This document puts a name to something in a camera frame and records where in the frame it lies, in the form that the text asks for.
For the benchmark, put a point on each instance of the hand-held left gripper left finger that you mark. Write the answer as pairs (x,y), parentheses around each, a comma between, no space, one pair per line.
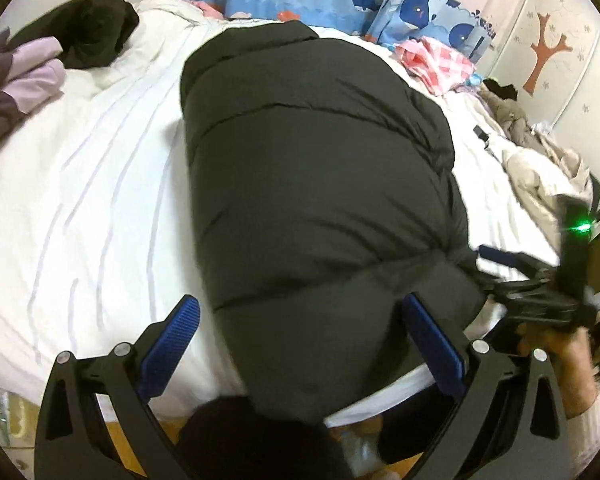
(172,345)

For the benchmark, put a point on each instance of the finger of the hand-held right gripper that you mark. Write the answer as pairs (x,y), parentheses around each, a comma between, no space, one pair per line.
(505,257)
(502,290)

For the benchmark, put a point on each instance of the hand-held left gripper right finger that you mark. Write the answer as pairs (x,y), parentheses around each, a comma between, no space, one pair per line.
(435,345)

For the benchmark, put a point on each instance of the black puffer jacket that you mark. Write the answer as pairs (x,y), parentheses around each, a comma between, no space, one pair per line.
(320,185)

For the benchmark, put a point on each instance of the person's right forearm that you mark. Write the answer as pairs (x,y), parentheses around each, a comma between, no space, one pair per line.
(590,430)

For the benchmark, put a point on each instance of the person's right hand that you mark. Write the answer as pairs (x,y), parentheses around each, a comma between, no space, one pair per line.
(575,365)

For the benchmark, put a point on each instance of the cream quilt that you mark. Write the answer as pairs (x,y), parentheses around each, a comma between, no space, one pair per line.
(535,175)

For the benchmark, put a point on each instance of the person's right leg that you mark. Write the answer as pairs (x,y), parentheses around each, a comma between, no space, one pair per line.
(410,435)

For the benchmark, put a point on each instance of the person's leg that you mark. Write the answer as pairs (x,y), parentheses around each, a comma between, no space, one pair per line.
(260,440)
(410,435)

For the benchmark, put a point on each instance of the pale slipper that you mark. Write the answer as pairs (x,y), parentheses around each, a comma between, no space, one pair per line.
(360,450)

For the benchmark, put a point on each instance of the person's left leg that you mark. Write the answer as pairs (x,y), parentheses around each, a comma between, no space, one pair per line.
(260,440)

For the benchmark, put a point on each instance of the khaki quilted coat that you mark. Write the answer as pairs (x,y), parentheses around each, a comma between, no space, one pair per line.
(517,120)

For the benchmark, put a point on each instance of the small black garment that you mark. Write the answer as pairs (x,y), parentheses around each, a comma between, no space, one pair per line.
(502,90)

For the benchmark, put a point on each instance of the white striped duvet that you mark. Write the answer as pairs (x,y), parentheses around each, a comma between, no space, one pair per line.
(95,185)

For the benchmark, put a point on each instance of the light blue cloth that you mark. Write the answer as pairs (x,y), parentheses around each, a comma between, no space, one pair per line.
(472,82)

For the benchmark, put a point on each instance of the yellow floral sheet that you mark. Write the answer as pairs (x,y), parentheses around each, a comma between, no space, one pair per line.
(5,410)

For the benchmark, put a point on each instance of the pink checkered cloth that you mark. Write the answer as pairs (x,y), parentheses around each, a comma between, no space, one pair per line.
(440,60)

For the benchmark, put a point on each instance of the whale print curtain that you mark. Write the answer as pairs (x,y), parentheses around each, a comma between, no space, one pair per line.
(410,5)

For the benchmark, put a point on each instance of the lilac and purple jacket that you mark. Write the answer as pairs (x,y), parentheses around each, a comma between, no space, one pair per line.
(35,80)

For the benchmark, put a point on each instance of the black hooded garment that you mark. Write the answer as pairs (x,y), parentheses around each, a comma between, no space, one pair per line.
(90,25)

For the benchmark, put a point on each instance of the brown tree wall sticker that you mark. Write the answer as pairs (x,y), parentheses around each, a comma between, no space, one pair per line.
(542,55)

